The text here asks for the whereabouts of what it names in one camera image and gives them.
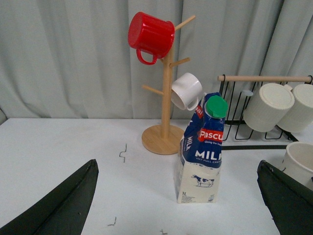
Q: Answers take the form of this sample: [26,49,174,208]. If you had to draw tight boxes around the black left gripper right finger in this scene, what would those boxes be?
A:
[257,160,313,235]

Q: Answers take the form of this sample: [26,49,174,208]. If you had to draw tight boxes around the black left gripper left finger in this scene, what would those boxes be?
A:
[0,159,99,235]

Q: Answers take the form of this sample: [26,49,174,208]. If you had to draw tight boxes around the milk carton with green cap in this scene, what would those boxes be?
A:
[174,93,228,204]

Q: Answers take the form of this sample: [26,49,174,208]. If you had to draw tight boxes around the cream ribbed mug right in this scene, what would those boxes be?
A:
[277,84,313,133]

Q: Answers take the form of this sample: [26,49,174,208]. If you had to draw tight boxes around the cream ribbed mug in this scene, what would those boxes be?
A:
[277,84,313,133]
[243,83,295,132]

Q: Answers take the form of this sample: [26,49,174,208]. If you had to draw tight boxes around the cream ribbed mug left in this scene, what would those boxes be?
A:
[243,83,295,132]

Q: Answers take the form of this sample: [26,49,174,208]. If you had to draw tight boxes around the wooden mug tree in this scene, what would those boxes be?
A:
[141,15,196,156]

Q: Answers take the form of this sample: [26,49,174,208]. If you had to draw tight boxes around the white hanging mug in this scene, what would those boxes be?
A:
[171,72,202,111]

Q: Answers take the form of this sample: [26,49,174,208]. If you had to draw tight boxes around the red enamel mug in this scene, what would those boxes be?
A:
[128,12,175,65]

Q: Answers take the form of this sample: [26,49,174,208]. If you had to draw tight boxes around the cream mug with black handle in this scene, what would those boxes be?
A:
[279,141,313,190]

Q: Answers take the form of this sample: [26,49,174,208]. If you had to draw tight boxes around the black wire cup rack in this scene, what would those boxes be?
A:
[217,74,313,150]

